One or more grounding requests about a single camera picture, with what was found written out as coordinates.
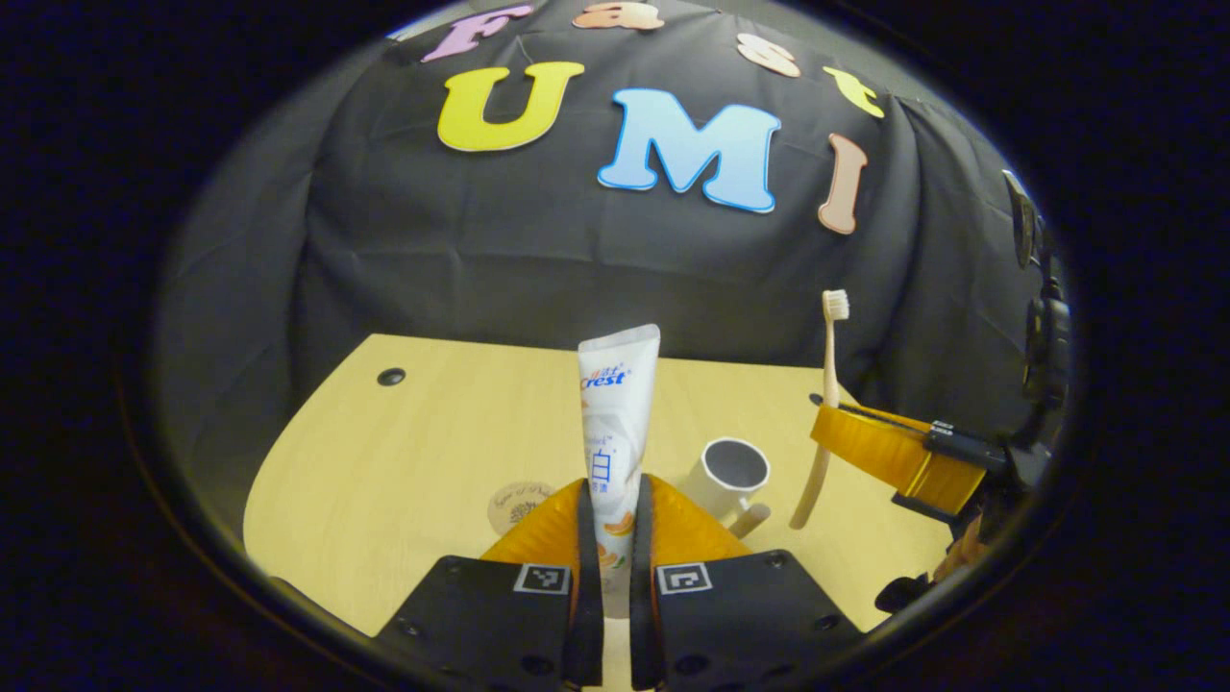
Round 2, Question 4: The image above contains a wooden toothbrush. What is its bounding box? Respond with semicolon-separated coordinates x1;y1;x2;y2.
790;289;851;531

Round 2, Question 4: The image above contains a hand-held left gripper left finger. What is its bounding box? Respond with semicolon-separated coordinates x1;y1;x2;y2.
373;476;606;691

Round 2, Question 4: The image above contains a white cup with wooden handle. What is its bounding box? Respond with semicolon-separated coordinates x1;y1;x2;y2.
687;437;773;539

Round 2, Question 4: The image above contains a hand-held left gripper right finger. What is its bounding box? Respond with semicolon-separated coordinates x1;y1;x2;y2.
627;473;864;692

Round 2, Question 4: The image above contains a white toothpaste tube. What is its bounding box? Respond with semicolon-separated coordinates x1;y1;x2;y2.
578;324;662;616

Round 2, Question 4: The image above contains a black backdrop cloth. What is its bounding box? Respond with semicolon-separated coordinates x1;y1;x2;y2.
159;0;1058;539

